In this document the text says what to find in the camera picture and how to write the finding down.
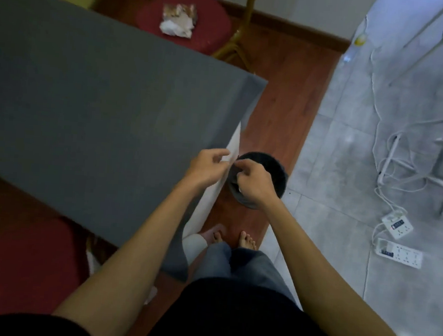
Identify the brown cookie box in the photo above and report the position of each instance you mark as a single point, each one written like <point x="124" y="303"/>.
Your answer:
<point x="180" y="11"/>

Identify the table with grey cloth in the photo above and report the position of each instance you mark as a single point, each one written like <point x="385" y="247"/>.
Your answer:
<point x="96" y="106"/>

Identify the red chair with gold frame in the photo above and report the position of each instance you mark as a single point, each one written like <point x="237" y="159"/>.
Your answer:
<point x="213" y="27"/>
<point x="33" y="270"/>

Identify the small yellow object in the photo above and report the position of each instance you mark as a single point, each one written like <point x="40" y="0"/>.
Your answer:
<point x="360" y="40"/>

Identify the white tissues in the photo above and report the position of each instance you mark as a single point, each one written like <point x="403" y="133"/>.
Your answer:
<point x="175" y="28"/>

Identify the person's grey trousers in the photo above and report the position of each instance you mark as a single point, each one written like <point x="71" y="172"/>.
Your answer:
<point x="244" y="267"/>

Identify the person's left forearm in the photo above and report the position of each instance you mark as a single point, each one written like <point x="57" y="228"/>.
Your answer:
<point x="134" y="251"/>

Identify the person's foot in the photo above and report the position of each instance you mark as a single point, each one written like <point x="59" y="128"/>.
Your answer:
<point x="214" y="234"/>
<point x="247" y="240"/>

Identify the black trash bin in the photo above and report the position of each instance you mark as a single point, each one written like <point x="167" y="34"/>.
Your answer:
<point x="278" y="174"/>

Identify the person's right forearm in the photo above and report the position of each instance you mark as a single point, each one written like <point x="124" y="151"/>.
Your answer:
<point x="320" y="277"/>

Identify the white power strip with display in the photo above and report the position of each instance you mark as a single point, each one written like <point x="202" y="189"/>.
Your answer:
<point x="397" y="225"/>

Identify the long white power strip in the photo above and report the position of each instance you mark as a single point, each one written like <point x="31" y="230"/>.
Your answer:
<point x="400" y="254"/>

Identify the person's right foot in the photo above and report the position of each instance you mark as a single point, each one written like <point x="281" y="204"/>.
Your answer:
<point x="247" y="240"/>

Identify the person's right hand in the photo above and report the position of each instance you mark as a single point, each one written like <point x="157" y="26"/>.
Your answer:
<point x="256" y="184"/>

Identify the person's left hand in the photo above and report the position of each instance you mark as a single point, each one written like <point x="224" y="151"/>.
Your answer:
<point x="206" y="168"/>

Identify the person's left foot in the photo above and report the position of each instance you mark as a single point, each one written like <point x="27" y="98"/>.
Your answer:
<point x="214" y="234"/>

